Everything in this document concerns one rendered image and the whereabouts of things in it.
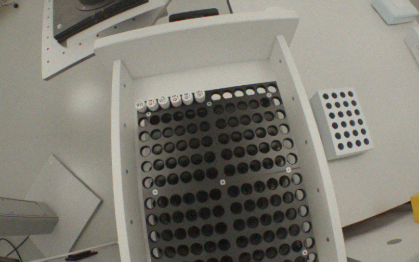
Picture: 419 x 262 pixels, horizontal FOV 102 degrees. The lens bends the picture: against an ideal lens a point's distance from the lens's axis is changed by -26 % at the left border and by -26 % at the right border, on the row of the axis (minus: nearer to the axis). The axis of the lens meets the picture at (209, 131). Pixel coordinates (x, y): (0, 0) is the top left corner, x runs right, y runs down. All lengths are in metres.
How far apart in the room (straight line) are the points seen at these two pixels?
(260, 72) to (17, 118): 1.75
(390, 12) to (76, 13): 0.85
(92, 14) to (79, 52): 0.10
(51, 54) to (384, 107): 0.81
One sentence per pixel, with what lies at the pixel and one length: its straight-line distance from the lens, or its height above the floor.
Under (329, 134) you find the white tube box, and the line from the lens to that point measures 0.41.
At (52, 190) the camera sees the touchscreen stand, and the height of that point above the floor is 0.04.
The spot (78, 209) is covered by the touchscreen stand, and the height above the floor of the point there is 0.04.
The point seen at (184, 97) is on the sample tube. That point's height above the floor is 0.91.
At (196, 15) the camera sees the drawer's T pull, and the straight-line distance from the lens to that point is 0.35.
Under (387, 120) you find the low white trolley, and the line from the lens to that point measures 0.55.
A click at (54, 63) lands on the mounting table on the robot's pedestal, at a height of 0.76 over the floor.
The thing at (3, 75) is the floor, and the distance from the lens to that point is 2.33.
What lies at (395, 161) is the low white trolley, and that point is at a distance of 0.53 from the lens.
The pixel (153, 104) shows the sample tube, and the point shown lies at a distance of 0.27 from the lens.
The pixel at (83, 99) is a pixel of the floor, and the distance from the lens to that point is 1.55.
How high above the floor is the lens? 1.14
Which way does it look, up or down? 71 degrees down
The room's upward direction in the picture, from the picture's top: 6 degrees counter-clockwise
